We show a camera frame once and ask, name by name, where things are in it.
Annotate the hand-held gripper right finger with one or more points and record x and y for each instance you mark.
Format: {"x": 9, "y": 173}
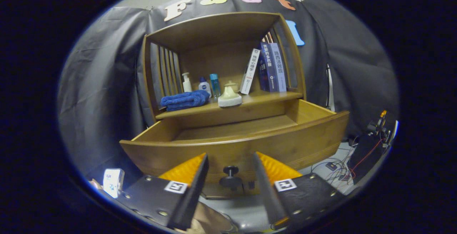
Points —
{"x": 267, "y": 191}

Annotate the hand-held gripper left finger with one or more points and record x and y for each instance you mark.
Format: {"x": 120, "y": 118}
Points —
{"x": 194, "y": 191}

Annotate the wooden drawer with black knob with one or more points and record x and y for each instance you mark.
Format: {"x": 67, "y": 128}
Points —
{"x": 285, "y": 144}

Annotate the green scrub brush white pad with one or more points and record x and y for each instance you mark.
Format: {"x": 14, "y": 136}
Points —
{"x": 229, "y": 99}

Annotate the wooden countertop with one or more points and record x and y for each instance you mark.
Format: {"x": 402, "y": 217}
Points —
{"x": 266, "y": 96}

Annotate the wooden cabinet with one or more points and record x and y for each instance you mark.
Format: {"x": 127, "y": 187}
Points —
{"x": 214, "y": 30}

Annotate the beige cloth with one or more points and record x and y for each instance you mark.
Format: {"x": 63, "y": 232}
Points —
{"x": 210, "y": 219}

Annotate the white card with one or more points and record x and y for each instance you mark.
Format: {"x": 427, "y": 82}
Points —
{"x": 113, "y": 183}

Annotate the blue folded towel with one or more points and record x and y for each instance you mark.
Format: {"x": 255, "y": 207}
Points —
{"x": 184, "y": 100}

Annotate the white bottle with blue cap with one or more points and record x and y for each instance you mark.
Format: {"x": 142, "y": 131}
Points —
{"x": 204, "y": 87}

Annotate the white pump bottle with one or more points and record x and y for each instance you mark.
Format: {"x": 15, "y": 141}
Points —
{"x": 186, "y": 84}

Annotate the clear blue bottle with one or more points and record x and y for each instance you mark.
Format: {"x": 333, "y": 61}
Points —
{"x": 215, "y": 85}

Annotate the beige lidded teacup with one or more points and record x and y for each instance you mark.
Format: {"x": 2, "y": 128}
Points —
{"x": 232, "y": 84}

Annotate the black backdrop stand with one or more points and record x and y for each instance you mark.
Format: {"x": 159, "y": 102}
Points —
{"x": 328, "y": 91}

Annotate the white book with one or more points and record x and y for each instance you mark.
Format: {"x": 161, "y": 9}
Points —
{"x": 250, "y": 71}

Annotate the dark blue book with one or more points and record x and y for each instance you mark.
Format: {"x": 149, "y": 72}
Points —
{"x": 268, "y": 68}

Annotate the light blue book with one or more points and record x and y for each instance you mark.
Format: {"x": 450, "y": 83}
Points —
{"x": 279, "y": 68}

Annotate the orange and black clamp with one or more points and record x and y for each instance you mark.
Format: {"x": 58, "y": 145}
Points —
{"x": 381, "y": 119}

